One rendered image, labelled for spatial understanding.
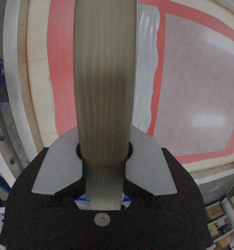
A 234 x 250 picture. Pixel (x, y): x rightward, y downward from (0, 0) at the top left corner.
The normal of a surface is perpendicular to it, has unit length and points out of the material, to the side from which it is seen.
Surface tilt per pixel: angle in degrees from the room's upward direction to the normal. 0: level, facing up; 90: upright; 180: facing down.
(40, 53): 0
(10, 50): 0
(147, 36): 31
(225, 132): 0
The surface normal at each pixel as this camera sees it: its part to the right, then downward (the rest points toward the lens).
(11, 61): 0.04, 0.47
